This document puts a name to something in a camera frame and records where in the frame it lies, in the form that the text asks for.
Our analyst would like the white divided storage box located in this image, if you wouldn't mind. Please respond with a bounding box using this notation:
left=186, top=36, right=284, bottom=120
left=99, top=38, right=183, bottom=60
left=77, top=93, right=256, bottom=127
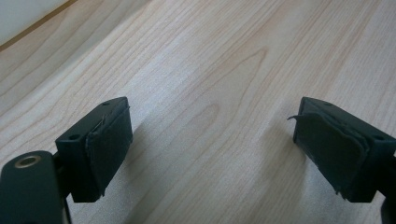
left=0, top=0, right=69, bottom=47

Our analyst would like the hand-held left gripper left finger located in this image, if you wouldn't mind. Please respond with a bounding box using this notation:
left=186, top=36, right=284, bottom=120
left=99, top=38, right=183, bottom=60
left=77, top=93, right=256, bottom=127
left=54, top=96, right=134, bottom=203

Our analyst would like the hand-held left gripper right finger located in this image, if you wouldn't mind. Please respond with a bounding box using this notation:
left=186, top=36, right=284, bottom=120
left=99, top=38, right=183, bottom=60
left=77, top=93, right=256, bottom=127
left=287, top=96, right=396, bottom=203

